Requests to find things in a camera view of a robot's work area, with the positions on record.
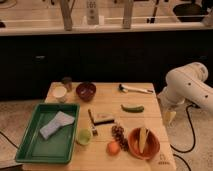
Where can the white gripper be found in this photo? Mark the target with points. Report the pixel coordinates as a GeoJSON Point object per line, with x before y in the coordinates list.
{"type": "Point", "coordinates": [169, 98]}

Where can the green pepper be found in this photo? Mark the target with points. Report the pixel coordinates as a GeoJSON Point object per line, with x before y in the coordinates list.
{"type": "Point", "coordinates": [136, 109]}

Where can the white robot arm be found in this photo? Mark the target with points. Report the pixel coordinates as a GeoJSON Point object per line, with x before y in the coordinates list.
{"type": "Point", "coordinates": [185, 83]}

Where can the green plastic cup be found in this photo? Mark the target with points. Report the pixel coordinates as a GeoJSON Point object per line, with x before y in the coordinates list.
{"type": "Point", "coordinates": [83, 137]}

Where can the brown glass cup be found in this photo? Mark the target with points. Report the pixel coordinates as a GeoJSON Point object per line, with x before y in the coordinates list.
{"type": "Point", "coordinates": [67, 82]}

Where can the white plastic cup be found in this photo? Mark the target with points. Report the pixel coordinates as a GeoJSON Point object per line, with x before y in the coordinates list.
{"type": "Point", "coordinates": [60, 94]}

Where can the yellow banana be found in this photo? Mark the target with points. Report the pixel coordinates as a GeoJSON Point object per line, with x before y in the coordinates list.
{"type": "Point", "coordinates": [142, 138]}

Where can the orange bowl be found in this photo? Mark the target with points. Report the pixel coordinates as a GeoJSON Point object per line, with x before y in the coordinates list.
{"type": "Point", "coordinates": [152, 145]}

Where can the bunch of dark grapes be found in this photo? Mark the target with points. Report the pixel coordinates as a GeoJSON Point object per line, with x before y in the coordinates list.
{"type": "Point", "coordinates": [117, 132]}

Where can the orange fruit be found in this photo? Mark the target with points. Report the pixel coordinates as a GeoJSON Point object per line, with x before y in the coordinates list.
{"type": "Point", "coordinates": [113, 148]}

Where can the small black brush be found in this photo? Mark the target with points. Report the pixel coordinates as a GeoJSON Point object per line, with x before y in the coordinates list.
{"type": "Point", "coordinates": [94, 130]}

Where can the dark red bowl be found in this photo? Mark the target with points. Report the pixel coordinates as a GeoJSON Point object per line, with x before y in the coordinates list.
{"type": "Point", "coordinates": [86, 91]}

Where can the blue sponge cloth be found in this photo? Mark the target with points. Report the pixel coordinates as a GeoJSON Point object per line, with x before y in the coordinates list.
{"type": "Point", "coordinates": [61, 119]}

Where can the green plastic tray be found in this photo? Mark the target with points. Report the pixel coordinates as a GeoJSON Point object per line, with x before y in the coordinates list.
{"type": "Point", "coordinates": [59, 146]}

